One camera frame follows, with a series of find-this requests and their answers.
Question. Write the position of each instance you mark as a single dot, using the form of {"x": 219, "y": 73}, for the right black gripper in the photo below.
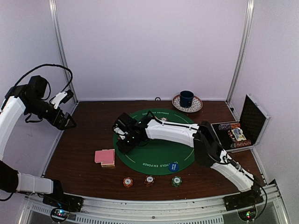
{"x": 124, "y": 147}

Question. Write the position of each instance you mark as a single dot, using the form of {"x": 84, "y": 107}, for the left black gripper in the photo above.
{"x": 60, "y": 124}

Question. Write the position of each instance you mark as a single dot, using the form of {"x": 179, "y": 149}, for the orange poker chip stack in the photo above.
{"x": 128, "y": 182}

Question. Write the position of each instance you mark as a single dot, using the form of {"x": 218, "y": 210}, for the blue small blind button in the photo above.
{"x": 173, "y": 167}

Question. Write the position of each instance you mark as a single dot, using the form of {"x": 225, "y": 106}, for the green poker chip stack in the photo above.
{"x": 176, "y": 181}

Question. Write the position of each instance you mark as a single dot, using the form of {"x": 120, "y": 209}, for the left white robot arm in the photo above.
{"x": 28, "y": 99}

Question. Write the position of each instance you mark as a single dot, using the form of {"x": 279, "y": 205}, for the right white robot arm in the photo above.
{"x": 208, "y": 151}

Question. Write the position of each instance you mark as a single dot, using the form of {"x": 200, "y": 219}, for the round green poker mat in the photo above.
{"x": 154, "y": 157}

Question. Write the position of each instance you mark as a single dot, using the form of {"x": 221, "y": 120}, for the red backed card deck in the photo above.
{"x": 105, "y": 156}

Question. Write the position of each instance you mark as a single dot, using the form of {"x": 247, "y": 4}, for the dark red poker chip stack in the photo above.
{"x": 149, "y": 181}

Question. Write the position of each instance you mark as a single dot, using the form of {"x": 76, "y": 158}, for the dark blue mug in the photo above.
{"x": 186, "y": 98}

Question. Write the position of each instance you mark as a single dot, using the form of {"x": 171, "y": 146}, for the patterned ceramic saucer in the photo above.
{"x": 195, "y": 107}

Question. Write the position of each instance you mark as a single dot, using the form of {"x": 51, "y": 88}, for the aluminium poker chip case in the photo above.
{"x": 247, "y": 131}

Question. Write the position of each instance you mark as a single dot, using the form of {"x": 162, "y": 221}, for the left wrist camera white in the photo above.
{"x": 61, "y": 97}

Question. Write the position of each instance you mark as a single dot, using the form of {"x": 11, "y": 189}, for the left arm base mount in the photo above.
{"x": 67, "y": 202}

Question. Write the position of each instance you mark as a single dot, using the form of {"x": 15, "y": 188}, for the front aluminium rail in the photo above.
{"x": 209, "y": 210}

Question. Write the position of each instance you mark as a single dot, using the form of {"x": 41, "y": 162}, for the left aluminium frame post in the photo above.
{"x": 62, "y": 55}

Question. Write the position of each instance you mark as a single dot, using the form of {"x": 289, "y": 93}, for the aluminium frame post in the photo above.
{"x": 62, "y": 55}
{"x": 244, "y": 41}

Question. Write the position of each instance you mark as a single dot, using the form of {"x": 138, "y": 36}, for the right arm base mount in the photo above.
{"x": 242, "y": 200}

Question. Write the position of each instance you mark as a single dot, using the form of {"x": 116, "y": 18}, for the right aluminium frame post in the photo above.
{"x": 244, "y": 41}

